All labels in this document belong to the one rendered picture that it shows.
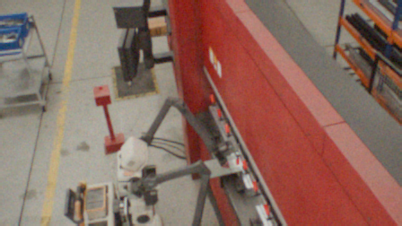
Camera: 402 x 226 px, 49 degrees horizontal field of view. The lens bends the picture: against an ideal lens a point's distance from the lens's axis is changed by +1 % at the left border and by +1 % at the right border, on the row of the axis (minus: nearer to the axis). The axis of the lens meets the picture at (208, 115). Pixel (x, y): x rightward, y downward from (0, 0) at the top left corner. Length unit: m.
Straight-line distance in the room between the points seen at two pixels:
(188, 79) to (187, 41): 0.37
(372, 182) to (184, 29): 2.39
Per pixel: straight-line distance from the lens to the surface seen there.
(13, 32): 5.97
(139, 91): 6.01
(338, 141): 1.68
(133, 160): 3.03
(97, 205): 3.41
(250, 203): 3.30
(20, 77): 6.28
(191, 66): 3.79
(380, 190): 1.55
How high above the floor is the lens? 3.40
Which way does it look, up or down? 39 degrees down
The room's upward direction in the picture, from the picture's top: 4 degrees counter-clockwise
